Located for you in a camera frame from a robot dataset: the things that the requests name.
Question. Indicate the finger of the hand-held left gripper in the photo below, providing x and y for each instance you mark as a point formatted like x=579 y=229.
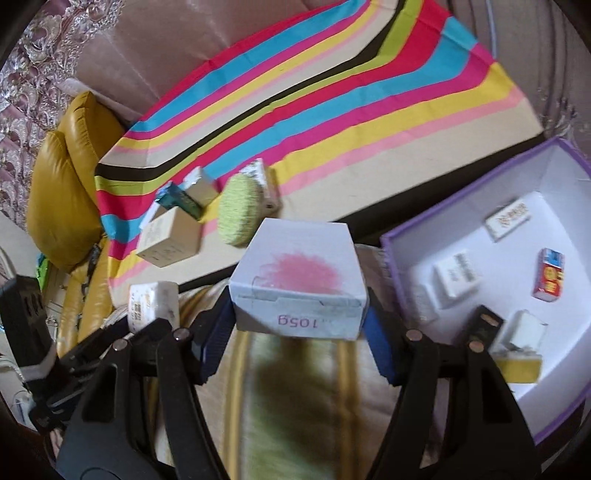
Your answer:
x=99 y=344

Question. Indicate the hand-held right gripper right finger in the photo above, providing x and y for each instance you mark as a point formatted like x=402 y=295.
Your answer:
x=378 y=346

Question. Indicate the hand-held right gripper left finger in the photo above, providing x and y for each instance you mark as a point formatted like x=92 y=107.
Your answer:
x=214 y=344

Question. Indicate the white box with barcode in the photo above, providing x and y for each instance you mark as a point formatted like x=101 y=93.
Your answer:
x=152 y=300

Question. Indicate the white box with black text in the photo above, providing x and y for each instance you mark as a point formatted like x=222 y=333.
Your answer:
x=457 y=277

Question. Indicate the black and gold packet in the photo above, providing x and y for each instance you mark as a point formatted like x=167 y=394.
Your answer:
x=482 y=325

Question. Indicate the white box with pink print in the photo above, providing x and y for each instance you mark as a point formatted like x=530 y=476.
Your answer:
x=300 y=272

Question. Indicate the yellow box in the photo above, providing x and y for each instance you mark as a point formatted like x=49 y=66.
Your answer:
x=517 y=369

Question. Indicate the small white box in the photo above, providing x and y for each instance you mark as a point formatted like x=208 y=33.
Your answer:
x=526 y=331

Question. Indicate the white box with red print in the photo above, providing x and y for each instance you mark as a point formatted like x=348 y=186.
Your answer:
x=508 y=218

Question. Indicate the red and blue box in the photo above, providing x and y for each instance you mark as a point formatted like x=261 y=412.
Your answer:
x=549 y=275

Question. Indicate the purple cardboard box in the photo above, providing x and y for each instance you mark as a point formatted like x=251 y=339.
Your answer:
x=558 y=392

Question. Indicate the green cloth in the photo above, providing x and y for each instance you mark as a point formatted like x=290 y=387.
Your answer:
x=44 y=272

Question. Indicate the beige striped blanket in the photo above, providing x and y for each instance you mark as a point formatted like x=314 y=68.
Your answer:
x=286 y=415

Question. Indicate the beige cardboard box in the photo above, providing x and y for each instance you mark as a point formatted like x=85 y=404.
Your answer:
x=168 y=242

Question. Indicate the green round sponge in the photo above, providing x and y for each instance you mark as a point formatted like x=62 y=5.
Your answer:
x=240 y=210

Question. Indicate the yellow leather armchair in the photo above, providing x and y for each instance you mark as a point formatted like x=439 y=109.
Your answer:
x=64 y=184

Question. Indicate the teal box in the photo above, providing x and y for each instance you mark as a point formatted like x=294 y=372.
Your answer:
x=174 y=198

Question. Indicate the white and beige box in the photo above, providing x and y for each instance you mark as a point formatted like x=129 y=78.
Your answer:
x=199 y=184

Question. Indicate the white patterned box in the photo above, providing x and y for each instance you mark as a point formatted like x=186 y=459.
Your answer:
x=270 y=184

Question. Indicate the colourful striped cloth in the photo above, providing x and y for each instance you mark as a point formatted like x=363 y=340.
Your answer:
x=346 y=106

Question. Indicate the floral lace curtain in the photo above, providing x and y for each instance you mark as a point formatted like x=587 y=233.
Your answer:
x=32 y=69

